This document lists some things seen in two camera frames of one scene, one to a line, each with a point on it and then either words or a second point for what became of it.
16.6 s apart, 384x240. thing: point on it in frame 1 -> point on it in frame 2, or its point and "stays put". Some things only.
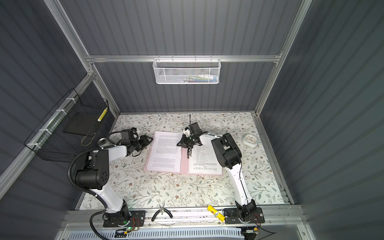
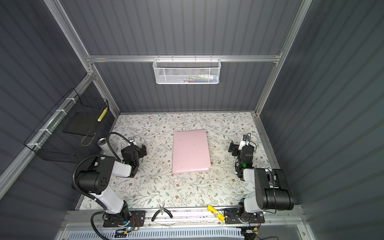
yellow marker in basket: (102, 114) stays put
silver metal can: (103, 142) stays put
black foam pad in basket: (83, 123) stays put
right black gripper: (184, 142) -> (252, 148)
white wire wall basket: (186, 71) stays put
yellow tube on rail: (218, 215) stays put
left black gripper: (143, 138) -> (141, 151)
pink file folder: (184, 162) -> (190, 151)
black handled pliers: (161, 209) stays put
